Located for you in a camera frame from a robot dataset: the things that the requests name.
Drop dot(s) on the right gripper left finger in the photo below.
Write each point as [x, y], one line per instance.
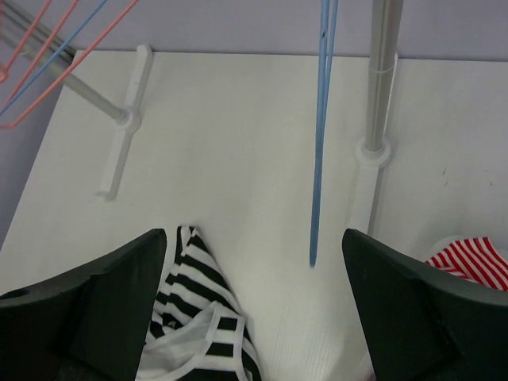
[88, 323]

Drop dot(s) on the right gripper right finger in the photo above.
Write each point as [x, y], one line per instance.
[420, 323]

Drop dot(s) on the pink wire hanger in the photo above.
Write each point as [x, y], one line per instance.
[27, 36]
[63, 74]

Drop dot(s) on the white metal clothes rack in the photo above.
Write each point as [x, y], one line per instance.
[373, 151]

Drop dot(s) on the red striped tank top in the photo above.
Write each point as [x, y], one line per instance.
[474, 259]

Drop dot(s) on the black white striped tank top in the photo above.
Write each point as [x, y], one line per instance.
[197, 330]

